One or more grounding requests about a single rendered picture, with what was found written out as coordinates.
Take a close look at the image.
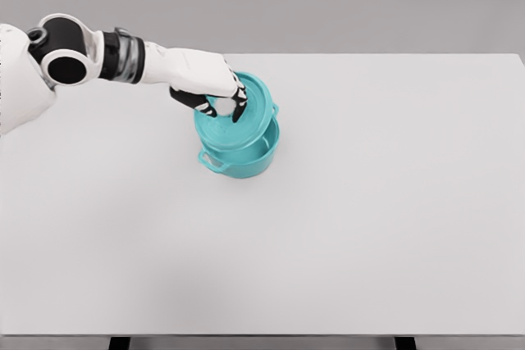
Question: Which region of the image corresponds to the teal pot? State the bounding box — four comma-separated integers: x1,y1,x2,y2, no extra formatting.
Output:
198,119,281,180

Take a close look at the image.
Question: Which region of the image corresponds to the teal pot lid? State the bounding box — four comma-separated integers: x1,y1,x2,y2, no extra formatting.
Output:
193,71,281,151

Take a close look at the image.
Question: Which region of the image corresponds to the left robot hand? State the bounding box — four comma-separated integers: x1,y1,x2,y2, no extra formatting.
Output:
168,48,249,124

